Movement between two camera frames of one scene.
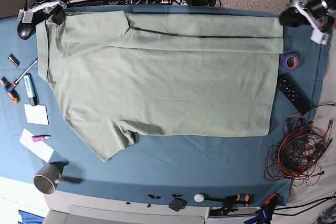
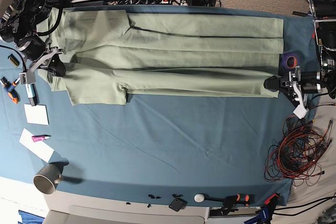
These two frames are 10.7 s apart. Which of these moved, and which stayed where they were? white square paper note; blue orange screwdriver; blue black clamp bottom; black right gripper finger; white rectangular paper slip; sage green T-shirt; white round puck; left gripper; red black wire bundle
Moved: black right gripper finger; sage green T-shirt; left gripper
Stayed: red black wire bundle; blue orange screwdriver; blue black clamp bottom; white rectangular paper slip; white square paper note; white round puck
